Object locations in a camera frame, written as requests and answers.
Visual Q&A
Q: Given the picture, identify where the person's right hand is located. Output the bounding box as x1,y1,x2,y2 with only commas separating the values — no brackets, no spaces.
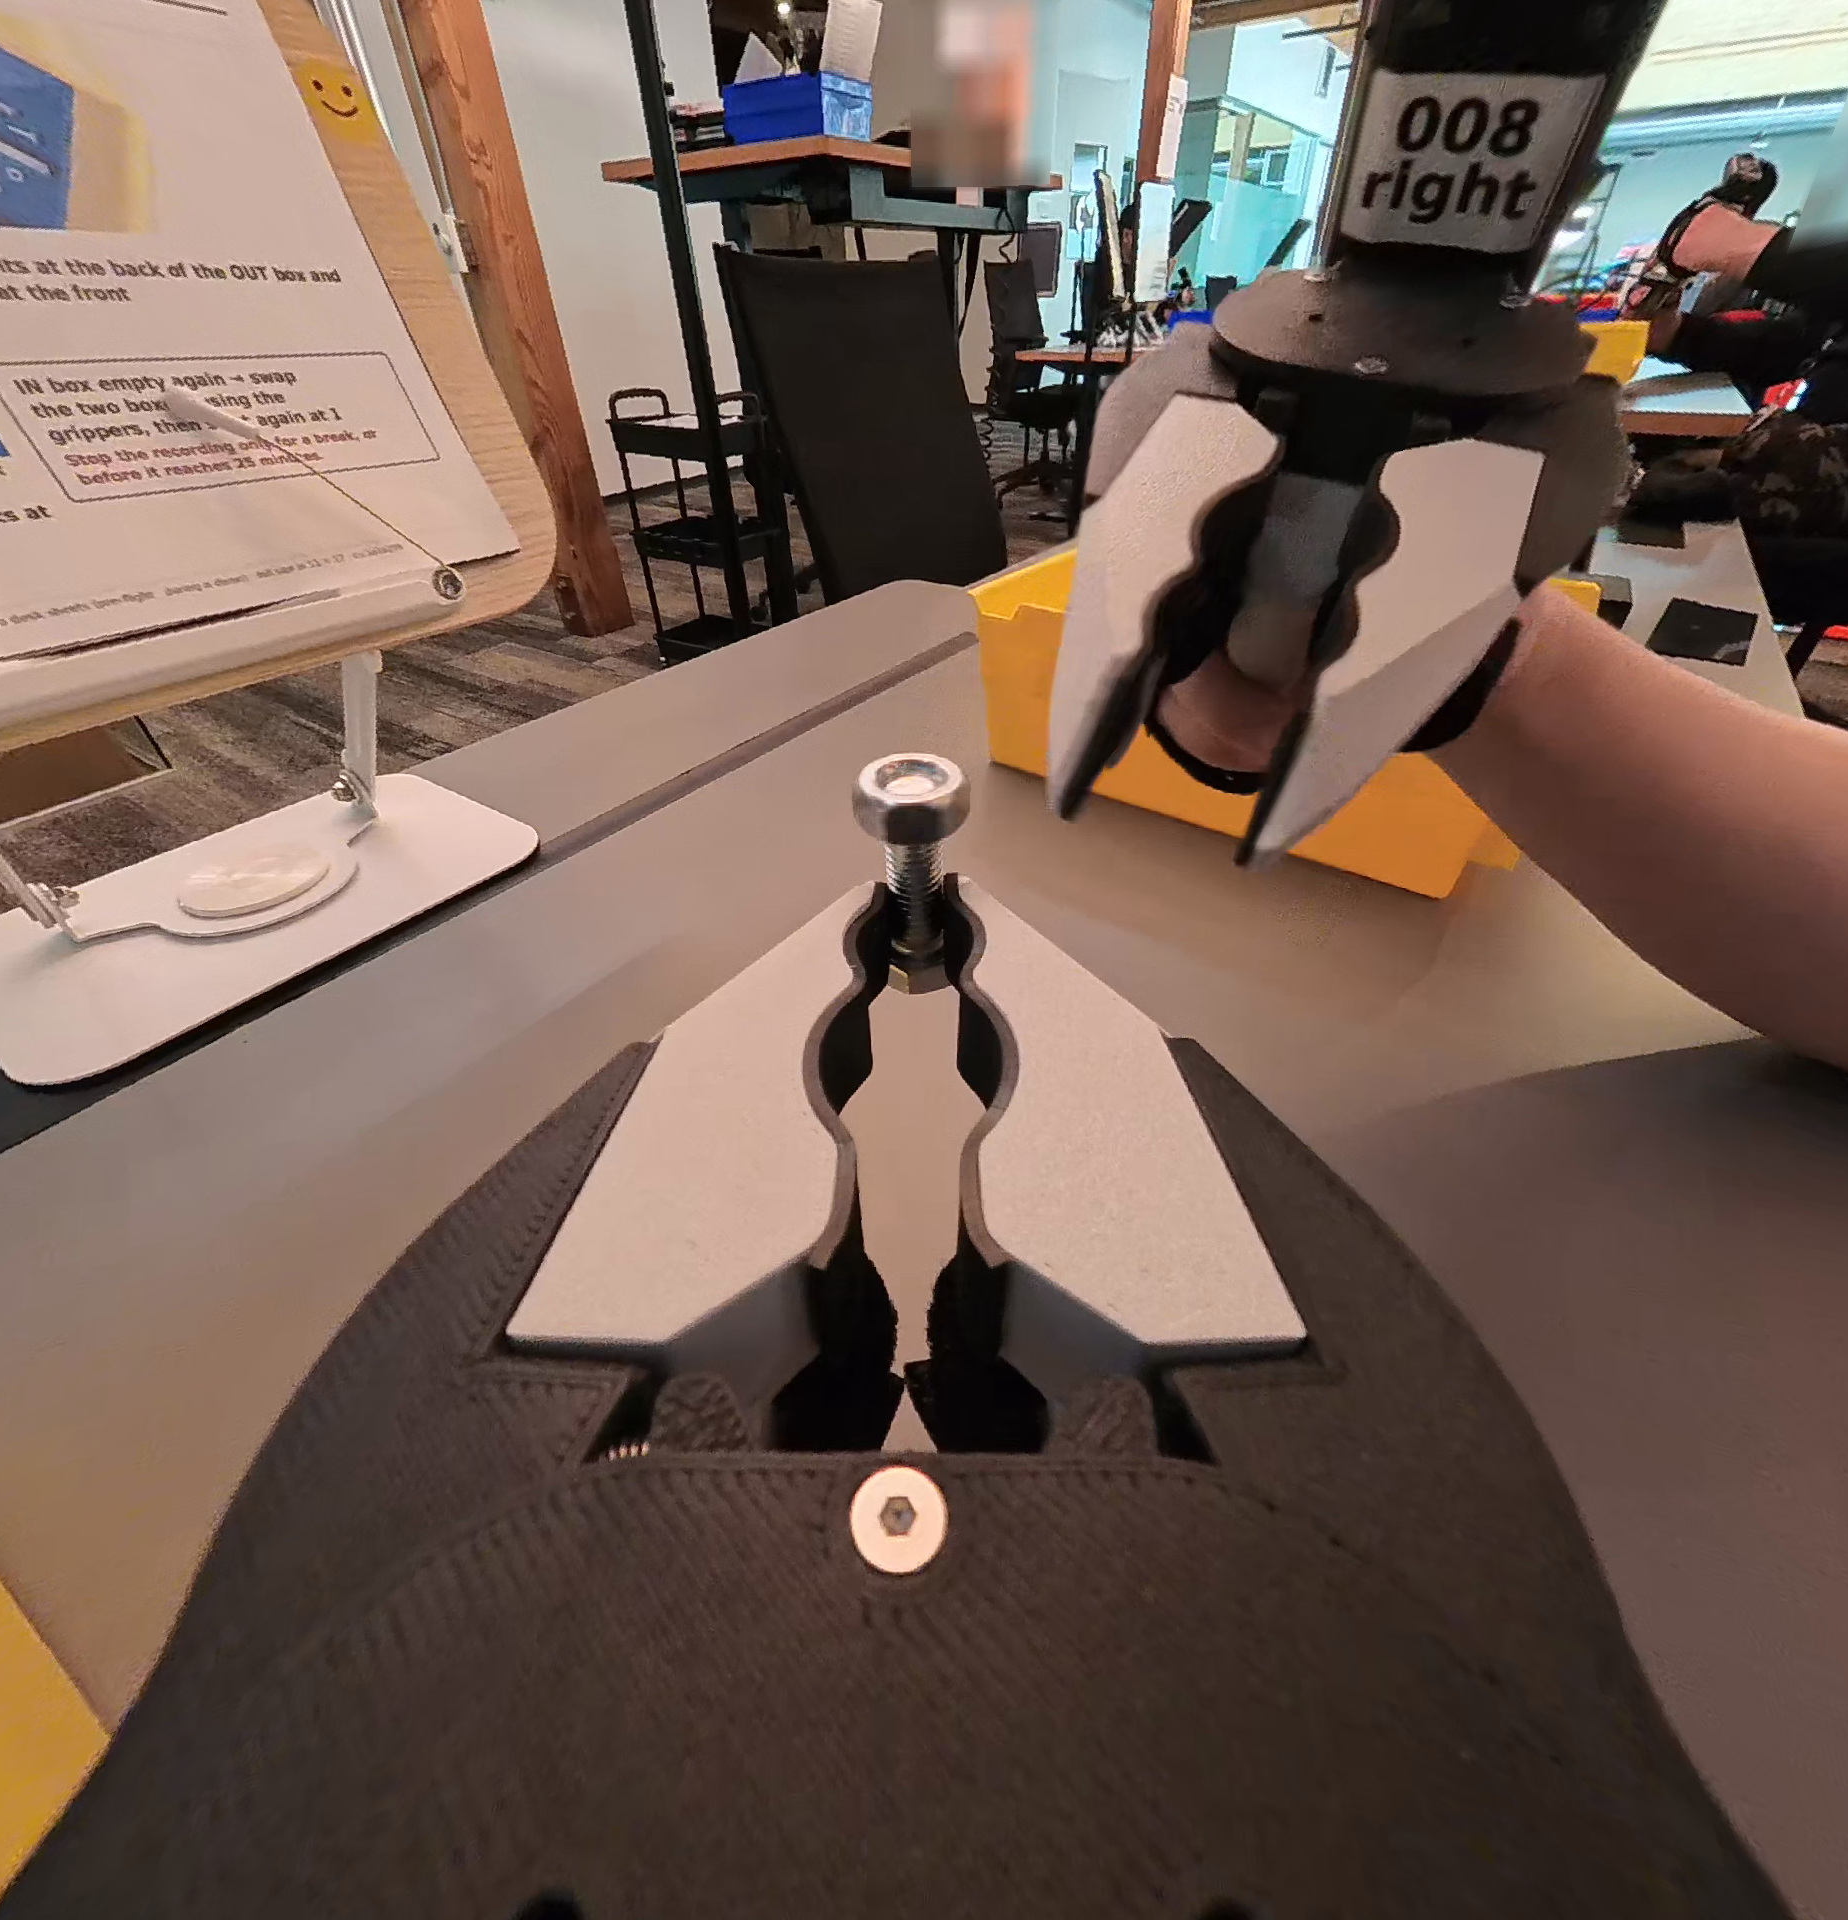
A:
1161,648,1305,780

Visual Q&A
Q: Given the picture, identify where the person's right forearm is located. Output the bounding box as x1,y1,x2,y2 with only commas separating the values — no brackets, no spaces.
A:
1434,577,1848,1083

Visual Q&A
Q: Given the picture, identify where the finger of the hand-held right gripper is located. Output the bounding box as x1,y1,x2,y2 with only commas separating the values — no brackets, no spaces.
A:
1047,391,1291,821
1237,436,1551,871

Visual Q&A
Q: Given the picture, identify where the black utility cart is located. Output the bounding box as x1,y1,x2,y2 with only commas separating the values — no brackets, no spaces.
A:
609,384,799,662

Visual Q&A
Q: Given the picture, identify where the printed instruction sheet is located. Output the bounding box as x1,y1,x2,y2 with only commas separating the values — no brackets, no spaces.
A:
0,0,526,671

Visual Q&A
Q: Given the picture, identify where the blue storage bin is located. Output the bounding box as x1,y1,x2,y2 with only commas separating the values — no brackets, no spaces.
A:
720,75,877,150

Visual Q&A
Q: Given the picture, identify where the steel hex bolt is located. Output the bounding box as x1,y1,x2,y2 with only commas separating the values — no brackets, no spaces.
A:
883,833,949,998

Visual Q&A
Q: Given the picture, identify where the black slanted pole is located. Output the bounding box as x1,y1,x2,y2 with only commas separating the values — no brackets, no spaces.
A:
628,0,799,620

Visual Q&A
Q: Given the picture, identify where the black leaning panel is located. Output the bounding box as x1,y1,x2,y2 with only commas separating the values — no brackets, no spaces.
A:
716,241,1009,602

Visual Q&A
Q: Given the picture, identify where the wooden post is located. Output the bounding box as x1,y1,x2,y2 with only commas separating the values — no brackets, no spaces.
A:
399,0,631,639

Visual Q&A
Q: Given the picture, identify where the black office chair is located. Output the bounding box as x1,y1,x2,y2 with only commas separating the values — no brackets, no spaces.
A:
985,256,1082,481

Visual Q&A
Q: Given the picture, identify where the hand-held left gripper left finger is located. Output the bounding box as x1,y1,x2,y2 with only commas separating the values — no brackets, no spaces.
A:
501,885,904,1413

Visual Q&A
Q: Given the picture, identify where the yellow smiley sticker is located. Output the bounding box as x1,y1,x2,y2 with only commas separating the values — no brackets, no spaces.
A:
289,62,388,150

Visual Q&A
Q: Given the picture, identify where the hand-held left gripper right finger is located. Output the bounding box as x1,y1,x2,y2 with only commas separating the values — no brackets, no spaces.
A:
922,885,1308,1413

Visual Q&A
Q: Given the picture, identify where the black pad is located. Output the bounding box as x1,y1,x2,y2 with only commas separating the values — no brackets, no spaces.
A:
1647,596,1761,662

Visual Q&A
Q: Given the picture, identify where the yellow divided plastic bin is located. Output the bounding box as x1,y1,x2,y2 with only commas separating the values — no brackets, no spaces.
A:
0,1535,108,1920

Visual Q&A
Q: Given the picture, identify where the wooden desk with teal frame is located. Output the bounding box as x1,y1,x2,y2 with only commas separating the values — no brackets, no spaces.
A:
597,136,1067,253

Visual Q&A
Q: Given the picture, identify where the wooden office desk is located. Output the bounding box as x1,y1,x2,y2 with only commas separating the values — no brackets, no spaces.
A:
1009,336,1166,454

